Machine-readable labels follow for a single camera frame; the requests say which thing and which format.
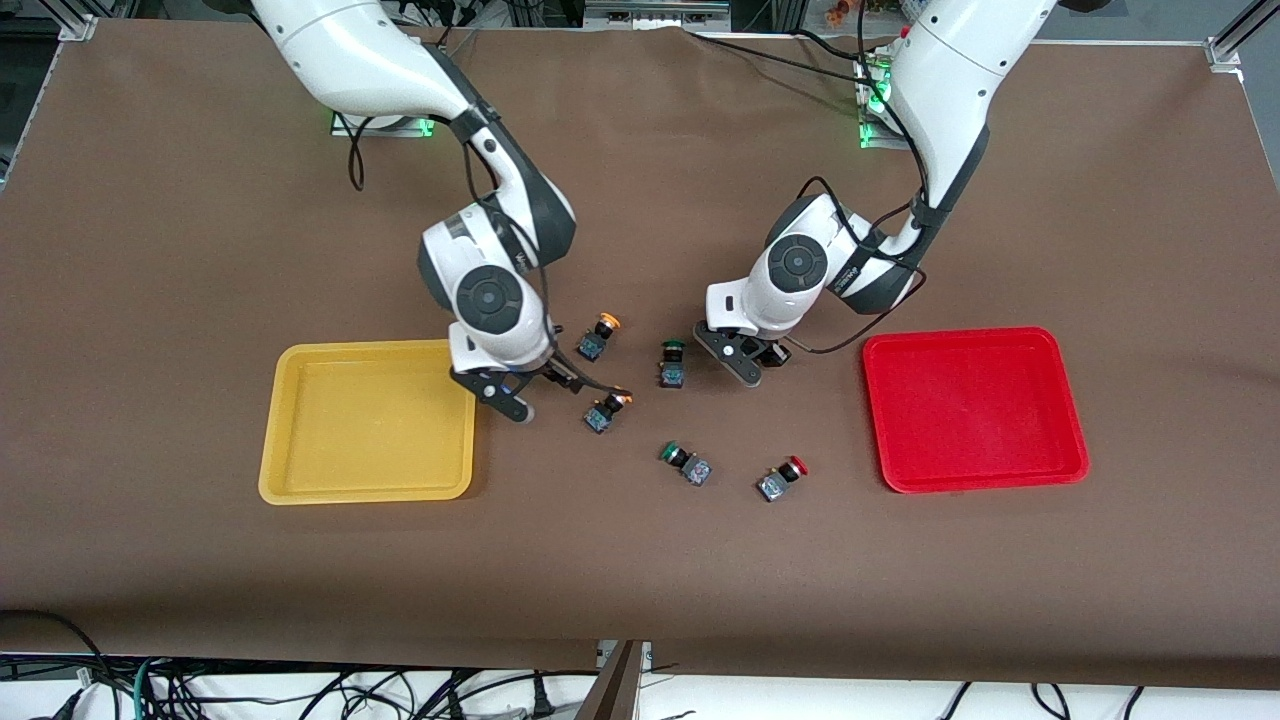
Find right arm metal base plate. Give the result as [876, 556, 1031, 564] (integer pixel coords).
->
[331, 110, 437, 139]

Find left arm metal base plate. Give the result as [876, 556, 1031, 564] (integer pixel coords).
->
[855, 55, 909, 152]

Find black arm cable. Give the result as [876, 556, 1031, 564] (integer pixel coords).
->
[795, 0, 929, 357]
[346, 60, 633, 401]

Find black looped cable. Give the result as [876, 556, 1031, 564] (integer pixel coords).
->
[0, 609, 109, 720]

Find red plastic tray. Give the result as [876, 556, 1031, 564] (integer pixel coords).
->
[862, 327, 1090, 495]

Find red push button switch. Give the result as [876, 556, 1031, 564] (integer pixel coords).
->
[757, 455, 809, 503]

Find brown table cover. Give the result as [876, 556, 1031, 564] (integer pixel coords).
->
[0, 18, 1280, 691]

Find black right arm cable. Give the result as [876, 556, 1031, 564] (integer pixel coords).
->
[346, 60, 633, 401]

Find brown support beam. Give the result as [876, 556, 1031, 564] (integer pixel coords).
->
[574, 640, 647, 720]

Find yellow plastic tray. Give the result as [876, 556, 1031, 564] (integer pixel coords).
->
[258, 339, 479, 506]

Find yellow push button switch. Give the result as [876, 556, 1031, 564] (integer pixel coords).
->
[584, 388, 634, 435]
[577, 313, 622, 363]

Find teal cable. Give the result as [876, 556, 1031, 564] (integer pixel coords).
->
[132, 657, 167, 720]

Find black power cable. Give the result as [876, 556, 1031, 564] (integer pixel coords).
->
[685, 28, 881, 83]

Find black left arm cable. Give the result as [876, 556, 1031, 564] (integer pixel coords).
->
[795, 0, 929, 357]

